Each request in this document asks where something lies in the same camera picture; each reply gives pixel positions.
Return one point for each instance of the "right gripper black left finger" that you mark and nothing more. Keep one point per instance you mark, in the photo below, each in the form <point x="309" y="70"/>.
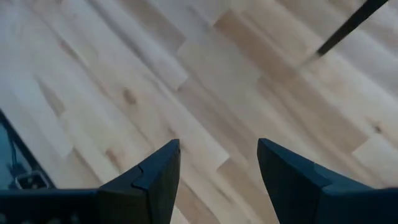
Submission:
<point x="155" y="193"/>

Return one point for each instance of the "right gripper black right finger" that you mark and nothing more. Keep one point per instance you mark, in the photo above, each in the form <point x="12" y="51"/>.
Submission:
<point x="289" y="186"/>

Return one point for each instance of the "white edge bracket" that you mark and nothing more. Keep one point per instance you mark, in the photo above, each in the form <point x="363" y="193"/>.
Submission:
<point x="31" y="174"/>

